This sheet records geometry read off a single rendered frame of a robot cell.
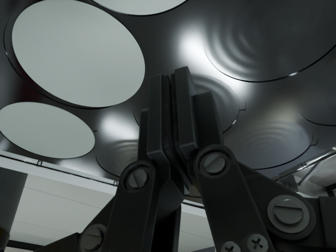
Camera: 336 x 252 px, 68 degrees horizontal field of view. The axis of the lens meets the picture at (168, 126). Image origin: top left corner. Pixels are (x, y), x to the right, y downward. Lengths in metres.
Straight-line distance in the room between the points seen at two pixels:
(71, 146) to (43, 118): 0.05
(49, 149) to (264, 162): 0.26
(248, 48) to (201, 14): 0.05
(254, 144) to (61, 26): 0.22
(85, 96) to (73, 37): 0.06
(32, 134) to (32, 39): 0.13
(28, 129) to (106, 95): 0.11
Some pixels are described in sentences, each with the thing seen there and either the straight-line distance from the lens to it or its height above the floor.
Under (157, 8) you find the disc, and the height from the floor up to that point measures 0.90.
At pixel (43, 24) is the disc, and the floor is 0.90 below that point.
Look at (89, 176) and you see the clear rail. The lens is 0.37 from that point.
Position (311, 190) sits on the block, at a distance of 0.44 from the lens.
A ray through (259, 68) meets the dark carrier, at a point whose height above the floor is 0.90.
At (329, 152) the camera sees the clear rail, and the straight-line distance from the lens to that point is 0.34.
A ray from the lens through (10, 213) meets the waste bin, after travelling 1.93.
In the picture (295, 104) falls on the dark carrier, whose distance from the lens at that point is 0.26.
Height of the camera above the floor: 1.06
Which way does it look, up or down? 39 degrees down
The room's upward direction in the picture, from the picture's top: 179 degrees counter-clockwise
